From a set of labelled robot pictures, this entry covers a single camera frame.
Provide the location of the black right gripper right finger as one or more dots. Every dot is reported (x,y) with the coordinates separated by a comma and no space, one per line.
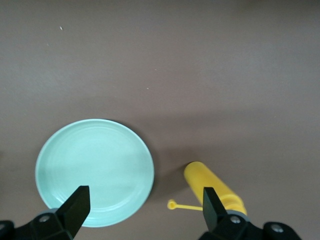
(212,207)

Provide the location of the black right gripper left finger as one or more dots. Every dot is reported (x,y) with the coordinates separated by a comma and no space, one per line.
(75,207)

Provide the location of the yellow mustard squeeze bottle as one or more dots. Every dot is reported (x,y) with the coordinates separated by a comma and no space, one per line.
(205,177)

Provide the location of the mint green plate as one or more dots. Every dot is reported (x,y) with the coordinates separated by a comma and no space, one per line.
(95,162)

